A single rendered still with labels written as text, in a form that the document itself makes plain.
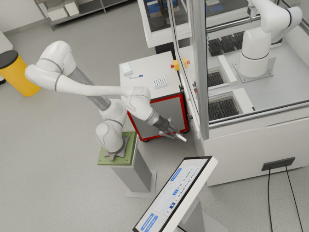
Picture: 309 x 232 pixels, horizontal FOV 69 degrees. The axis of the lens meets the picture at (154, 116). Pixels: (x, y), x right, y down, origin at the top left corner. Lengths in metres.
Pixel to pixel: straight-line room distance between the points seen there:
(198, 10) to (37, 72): 0.88
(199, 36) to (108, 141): 0.98
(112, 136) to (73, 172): 1.38
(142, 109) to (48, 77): 0.53
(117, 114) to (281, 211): 1.66
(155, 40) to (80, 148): 1.60
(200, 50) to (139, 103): 0.48
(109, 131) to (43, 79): 0.55
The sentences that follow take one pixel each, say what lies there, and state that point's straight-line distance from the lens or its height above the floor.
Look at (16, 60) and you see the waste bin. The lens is 3.93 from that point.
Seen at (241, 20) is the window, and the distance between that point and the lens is 1.01.
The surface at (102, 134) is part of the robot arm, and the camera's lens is 1.60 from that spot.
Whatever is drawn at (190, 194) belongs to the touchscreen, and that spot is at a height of 1.19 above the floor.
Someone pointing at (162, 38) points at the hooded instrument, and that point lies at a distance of 2.54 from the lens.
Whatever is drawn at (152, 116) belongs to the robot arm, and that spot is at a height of 1.26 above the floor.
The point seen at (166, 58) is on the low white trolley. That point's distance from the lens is 2.45.
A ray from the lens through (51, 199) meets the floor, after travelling 2.92.
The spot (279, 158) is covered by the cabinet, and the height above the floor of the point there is 0.37.
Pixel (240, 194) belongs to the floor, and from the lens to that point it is 2.41.
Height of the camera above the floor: 2.27
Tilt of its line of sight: 51 degrees down
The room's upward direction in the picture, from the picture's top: 19 degrees counter-clockwise
